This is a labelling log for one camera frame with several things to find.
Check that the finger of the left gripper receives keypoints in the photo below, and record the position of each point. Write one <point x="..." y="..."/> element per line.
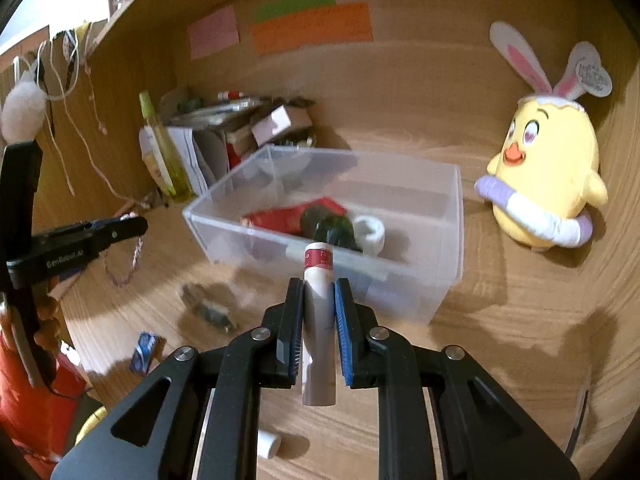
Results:
<point x="53" y="253"/>

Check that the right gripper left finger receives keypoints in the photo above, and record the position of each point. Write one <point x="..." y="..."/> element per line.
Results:
<point x="196" y="415"/>

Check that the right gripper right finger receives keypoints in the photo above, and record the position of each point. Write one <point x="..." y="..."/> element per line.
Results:
<point x="440" y="413"/>

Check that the pink squeeze tube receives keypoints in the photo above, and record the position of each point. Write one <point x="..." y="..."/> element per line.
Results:
<point x="268" y="444"/>

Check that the blue card box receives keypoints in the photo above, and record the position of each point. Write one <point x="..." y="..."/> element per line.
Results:
<point x="144" y="352"/>

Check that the red white lip balm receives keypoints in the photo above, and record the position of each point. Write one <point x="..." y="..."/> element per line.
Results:
<point x="318" y="387"/>

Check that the red paper envelope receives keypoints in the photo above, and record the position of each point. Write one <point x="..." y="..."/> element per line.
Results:
<point x="287" y="219"/>

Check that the white tape roll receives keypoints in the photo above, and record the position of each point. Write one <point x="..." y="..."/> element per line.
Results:
<point x="369" y="233"/>

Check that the dark green glass bottle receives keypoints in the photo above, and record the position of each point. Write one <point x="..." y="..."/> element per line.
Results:
<point x="320" y="225"/>

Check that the white 4B eraser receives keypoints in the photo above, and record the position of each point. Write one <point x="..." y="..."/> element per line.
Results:
<point x="197" y="300"/>

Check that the black purple mascara tube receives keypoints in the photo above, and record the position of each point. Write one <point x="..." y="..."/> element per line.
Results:
<point x="398" y="295"/>

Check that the pale green tube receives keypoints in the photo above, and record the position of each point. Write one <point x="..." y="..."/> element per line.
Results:
<point x="345" y="262"/>

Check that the white fluffy pompom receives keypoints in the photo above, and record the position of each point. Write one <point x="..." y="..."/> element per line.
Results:
<point x="23" y="113"/>

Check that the eyeglasses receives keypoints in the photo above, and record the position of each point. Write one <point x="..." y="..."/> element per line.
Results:
<point x="149" y="202"/>

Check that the beige cosmetic tube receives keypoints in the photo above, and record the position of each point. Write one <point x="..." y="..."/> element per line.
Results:
<point x="153" y="159"/>

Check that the yellow green spray bottle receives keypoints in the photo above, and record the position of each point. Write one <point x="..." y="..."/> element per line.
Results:
<point x="179" y="178"/>

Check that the white folded paper stack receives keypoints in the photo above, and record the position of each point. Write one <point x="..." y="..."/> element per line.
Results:
<point x="203" y="154"/>

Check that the red box under books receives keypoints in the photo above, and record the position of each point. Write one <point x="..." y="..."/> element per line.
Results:
<point x="233" y="158"/>

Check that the stack of books and papers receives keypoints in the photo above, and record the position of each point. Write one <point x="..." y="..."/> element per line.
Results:
<point x="225" y="116"/>

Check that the red white marker pen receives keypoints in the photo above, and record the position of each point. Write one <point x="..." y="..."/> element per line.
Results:
<point x="231" y="95"/>

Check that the clear plastic storage bin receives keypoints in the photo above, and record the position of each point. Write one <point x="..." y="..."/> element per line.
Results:
<point x="394" y="223"/>

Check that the pink sticky note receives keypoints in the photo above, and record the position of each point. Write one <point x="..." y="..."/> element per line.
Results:
<point x="216" y="32"/>

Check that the ceramic bowl with trinkets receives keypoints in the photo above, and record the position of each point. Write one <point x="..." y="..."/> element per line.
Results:
<point x="284" y="162"/>

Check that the small white pink box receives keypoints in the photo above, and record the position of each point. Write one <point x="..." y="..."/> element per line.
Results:
<point x="281" y="121"/>

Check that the yellow chick plush toy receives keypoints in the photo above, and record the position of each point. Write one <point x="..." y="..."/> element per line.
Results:
<point x="546" y="175"/>

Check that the green sticky note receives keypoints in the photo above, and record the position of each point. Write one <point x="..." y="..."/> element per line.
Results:
<point x="277" y="8"/>

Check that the orange sticky note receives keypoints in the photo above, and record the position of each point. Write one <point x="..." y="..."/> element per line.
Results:
<point x="339" y="24"/>

